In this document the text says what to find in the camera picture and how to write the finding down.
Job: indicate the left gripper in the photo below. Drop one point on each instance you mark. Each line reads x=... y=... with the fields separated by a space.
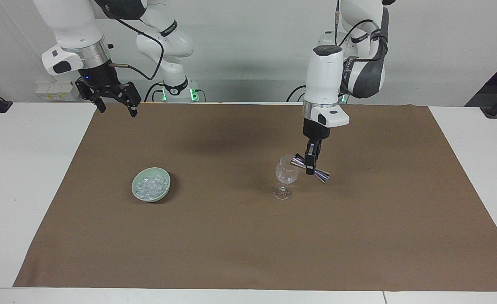
x=316 y=131

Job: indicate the clear ice cubes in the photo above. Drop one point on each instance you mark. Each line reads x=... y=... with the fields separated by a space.
x=149 y=185

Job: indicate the pale green bowl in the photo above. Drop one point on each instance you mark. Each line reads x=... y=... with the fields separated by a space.
x=164 y=190

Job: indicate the clear wine glass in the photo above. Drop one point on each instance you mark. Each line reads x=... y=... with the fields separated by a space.
x=285 y=174

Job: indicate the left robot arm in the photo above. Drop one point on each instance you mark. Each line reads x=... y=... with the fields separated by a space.
x=322 y=80

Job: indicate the silver double-ended jigger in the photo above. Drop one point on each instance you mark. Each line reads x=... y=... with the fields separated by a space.
x=324 y=175

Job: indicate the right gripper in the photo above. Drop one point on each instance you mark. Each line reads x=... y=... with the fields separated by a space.
x=100 y=77

